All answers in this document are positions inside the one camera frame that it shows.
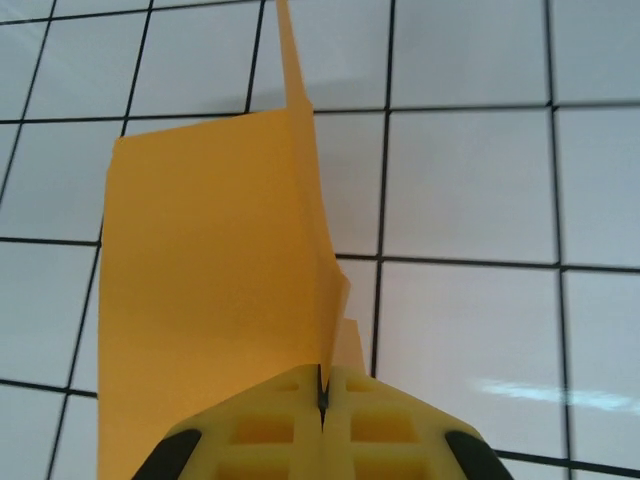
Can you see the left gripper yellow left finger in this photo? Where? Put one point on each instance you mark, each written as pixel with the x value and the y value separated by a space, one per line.
pixel 260 435

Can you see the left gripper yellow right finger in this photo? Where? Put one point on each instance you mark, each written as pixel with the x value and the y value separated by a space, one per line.
pixel 385 435

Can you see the orange cloth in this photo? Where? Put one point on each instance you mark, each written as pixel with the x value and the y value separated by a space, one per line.
pixel 210 240

